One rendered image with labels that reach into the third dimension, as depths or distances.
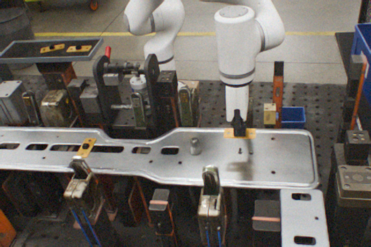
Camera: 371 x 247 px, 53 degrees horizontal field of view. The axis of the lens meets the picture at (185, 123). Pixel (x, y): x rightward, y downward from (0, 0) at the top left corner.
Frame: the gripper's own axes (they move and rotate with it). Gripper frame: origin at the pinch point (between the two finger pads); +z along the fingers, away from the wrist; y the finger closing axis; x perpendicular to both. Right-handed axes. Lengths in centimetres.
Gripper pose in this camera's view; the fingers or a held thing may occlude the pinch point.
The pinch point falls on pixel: (239, 126)
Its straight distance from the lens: 97.9
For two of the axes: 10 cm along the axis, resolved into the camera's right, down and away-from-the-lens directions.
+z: 1.3, 7.7, 6.3
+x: 9.8, 0.1, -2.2
